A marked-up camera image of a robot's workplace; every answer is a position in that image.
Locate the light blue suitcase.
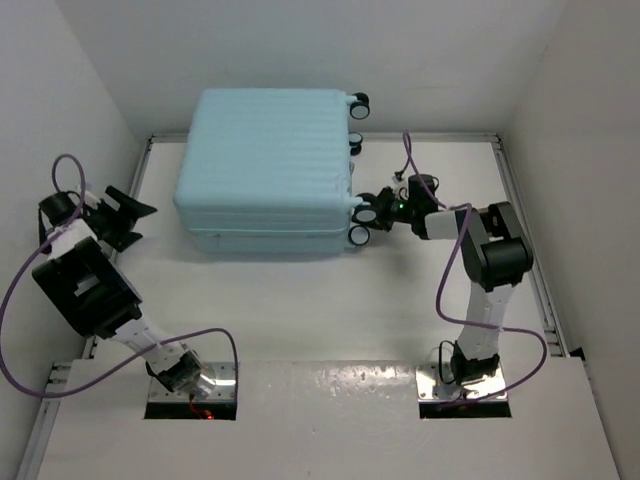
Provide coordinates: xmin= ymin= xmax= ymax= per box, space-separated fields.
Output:
xmin=173 ymin=88 xmax=361 ymax=255

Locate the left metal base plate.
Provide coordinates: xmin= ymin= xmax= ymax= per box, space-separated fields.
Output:
xmin=147 ymin=362 xmax=236 ymax=404

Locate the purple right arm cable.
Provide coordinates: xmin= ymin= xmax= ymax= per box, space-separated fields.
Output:
xmin=402 ymin=129 xmax=549 ymax=407

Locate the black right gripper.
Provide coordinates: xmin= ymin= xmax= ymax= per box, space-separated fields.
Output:
xmin=351 ymin=187 xmax=417 ymax=234

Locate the front left suitcase wheel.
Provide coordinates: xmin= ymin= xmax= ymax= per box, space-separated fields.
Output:
xmin=347 ymin=225 xmax=371 ymax=247

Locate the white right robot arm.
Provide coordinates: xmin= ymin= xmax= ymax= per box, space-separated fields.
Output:
xmin=348 ymin=174 xmax=534 ymax=385

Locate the lid suitcase wheel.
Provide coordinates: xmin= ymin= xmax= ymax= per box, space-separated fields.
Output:
xmin=348 ymin=132 xmax=363 ymax=156
xmin=349 ymin=92 xmax=371 ymax=120

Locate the rear left suitcase wheel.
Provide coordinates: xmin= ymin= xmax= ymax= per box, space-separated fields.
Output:
xmin=351 ymin=204 xmax=378 ymax=225

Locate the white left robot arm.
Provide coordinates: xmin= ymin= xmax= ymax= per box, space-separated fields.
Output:
xmin=32 ymin=186 xmax=204 ymax=396

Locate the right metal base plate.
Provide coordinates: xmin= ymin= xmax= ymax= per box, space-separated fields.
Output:
xmin=415 ymin=361 xmax=506 ymax=404

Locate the metal base plate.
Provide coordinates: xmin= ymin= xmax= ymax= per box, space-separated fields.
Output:
xmin=415 ymin=361 xmax=506 ymax=404
xmin=147 ymin=362 xmax=236 ymax=404

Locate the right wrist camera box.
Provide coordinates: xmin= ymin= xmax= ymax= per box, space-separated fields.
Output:
xmin=407 ymin=174 xmax=439 ymax=202

